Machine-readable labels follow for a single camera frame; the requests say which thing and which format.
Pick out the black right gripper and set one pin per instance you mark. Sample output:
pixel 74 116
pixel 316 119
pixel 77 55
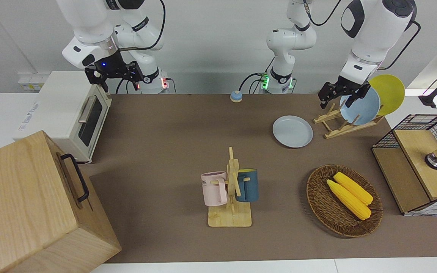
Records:
pixel 112 64

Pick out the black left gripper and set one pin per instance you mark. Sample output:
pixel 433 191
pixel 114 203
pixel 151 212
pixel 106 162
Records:
pixel 345 88

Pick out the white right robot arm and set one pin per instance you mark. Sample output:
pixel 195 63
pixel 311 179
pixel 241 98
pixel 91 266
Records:
pixel 89 22

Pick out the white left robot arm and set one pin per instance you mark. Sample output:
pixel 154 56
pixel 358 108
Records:
pixel 370 30

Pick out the light blue plate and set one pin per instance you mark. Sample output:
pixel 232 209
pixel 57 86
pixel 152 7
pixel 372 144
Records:
pixel 364 108

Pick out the wooden plate rack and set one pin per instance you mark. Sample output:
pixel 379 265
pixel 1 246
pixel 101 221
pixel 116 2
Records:
pixel 341 131

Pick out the yellow plate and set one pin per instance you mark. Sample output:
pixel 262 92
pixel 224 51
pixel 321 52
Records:
pixel 391 91

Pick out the gray plate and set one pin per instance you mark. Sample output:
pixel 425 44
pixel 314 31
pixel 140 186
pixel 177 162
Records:
pixel 292 132

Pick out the white toaster oven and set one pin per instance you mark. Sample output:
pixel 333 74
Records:
pixel 57 110

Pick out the yellow corn cob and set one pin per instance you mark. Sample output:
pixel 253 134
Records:
pixel 349 201
pixel 355 186

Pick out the brown table mat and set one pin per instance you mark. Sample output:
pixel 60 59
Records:
pixel 165 151

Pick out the small blue call bell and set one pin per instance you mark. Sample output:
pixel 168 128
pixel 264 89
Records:
pixel 236 96

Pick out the brown wicker basket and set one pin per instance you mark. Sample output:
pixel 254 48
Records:
pixel 328 212

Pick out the dark blue mug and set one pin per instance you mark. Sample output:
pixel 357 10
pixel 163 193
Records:
pixel 249 185

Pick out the pink mug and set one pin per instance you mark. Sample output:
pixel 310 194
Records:
pixel 214 189

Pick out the light wooden box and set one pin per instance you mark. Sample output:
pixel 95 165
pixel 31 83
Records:
pixel 25 204

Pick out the small wooden block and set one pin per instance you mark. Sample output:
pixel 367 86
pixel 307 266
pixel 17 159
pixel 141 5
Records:
pixel 230 218

